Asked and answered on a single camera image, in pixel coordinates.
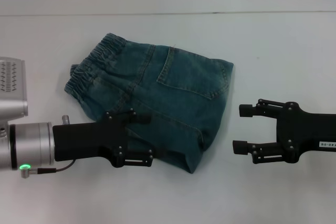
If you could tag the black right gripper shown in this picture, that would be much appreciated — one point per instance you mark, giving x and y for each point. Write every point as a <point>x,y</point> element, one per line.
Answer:
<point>307,132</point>

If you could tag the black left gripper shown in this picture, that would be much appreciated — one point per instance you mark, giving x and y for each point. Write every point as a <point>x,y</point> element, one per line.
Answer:
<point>86,140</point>

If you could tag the blue denim shorts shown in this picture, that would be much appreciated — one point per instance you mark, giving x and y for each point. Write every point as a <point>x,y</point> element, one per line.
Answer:
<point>168,95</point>

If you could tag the silver left gripper knob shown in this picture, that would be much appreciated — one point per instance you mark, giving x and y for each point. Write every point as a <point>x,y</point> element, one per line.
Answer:
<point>65,119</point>

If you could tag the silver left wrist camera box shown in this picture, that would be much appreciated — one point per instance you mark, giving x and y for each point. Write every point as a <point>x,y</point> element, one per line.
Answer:
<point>11,87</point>

